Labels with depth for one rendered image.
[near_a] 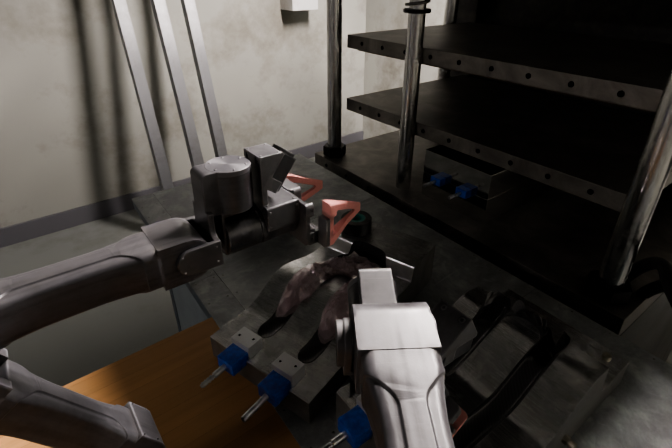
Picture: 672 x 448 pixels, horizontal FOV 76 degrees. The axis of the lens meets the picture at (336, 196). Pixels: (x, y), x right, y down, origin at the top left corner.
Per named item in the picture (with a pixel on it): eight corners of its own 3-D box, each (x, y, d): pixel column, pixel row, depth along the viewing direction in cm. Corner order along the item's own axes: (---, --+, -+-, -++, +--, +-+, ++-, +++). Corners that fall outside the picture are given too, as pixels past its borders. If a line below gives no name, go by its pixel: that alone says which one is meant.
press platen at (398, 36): (662, 114, 92) (670, 90, 90) (347, 47, 170) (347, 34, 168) (759, 71, 131) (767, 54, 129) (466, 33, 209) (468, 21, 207)
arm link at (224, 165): (231, 148, 59) (141, 168, 52) (263, 168, 53) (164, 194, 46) (239, 221, 64) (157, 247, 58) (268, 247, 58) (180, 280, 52)
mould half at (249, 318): (309, 424, 76) (307, 382, 71) (213, 355, 90) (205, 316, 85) (431, 279, 112) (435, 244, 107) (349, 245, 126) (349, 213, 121)
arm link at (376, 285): (331, 301, 52) (331, 238, 43) (401, 298, 52) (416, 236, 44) (335, 401, 44) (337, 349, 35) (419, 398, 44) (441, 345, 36)
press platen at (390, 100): (625, 214, 104) (632, 196, 102) (346, 109, 182) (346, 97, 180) (725, 147, 143) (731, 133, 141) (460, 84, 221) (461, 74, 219)
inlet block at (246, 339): (212, 404, 77) (208, 383, 74) (194, 389, 79) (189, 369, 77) (264, 356, 86) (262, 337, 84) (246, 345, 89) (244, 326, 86)
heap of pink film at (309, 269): (333, 350, 84) (332, 320, 80) (267, 312, 93) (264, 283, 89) (397, 281, 102) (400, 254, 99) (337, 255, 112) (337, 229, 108)
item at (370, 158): (616, 338, 104) (624, 320, 101) (314, 164, 196) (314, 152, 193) (728, 228, 148) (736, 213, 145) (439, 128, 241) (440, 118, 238)
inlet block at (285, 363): (255, 438, 71) (252, 417, 69) (234, 421, 74) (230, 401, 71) (305, 384, 81) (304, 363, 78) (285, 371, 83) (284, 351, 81)
